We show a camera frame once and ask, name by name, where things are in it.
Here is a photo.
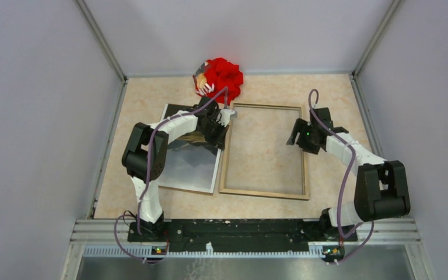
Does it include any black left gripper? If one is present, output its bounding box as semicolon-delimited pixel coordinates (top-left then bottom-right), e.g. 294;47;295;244
198;118;229;151

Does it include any landscape photo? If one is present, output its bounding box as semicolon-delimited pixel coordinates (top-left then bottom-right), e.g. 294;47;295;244
155;103;225;195

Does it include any wooden picture frame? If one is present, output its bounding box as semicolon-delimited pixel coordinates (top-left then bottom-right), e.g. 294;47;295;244
219;101;310;201

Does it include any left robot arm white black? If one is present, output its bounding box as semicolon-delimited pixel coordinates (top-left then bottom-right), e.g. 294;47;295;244
121;97;237;241

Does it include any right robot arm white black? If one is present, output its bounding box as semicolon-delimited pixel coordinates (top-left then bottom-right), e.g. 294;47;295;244
287;107;411;240

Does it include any red crumpled cloth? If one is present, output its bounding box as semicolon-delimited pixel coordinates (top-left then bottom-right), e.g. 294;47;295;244
192;57;244;105

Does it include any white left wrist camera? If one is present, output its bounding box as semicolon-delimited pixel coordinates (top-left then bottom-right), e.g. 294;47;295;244
217;108;237;127

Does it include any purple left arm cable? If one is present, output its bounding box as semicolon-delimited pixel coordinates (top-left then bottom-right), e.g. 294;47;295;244
114;86;229;265

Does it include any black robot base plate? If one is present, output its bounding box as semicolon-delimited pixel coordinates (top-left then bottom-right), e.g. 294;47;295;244
127;219;339;253

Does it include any aluminium front rail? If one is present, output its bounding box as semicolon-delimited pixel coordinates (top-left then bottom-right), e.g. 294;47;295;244
61;218;435;279

